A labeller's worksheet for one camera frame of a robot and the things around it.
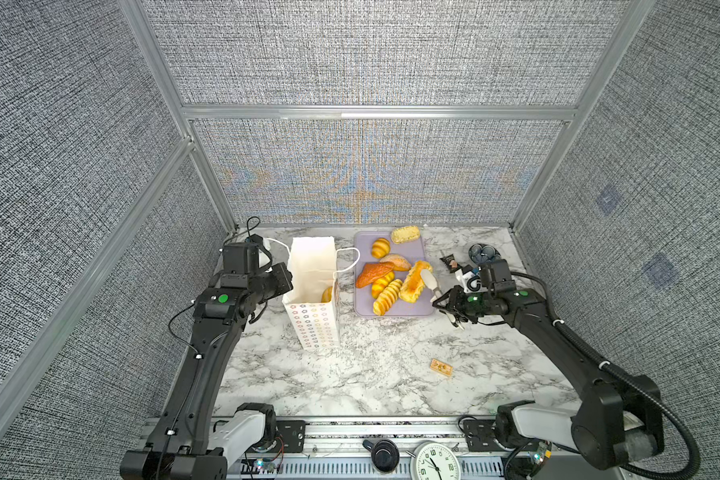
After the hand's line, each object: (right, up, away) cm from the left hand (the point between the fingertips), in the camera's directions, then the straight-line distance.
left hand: (292, 273), depth 74 cm
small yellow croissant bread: (+24, +7, +34) cm, 43 cm away
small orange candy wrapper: (+40, -27, +9) cm, 49 cm away
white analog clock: (+34, -42, -7) cm, 54 cm away
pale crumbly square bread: (+32, +12, +37) cm, 51 cm away
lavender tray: (+26, -3, +26) cm, 37 cm away
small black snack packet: (+49, +1, +32) cm, 59 cm away
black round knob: (+23, -43, -4) cm, 49 cm away
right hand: (+38, -9, +8) cm, 40 cm away
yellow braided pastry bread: (+33, -5, +15) cm, 36 cm away
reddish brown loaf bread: (+21, -1, +23) cm, 31 cm away
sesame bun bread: (+31, +2, +29) cm, 42 cm away
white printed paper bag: (+1, -9, +23) cm, 25 cm away
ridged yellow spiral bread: (+25, -9, +18) cm, 32 cm away
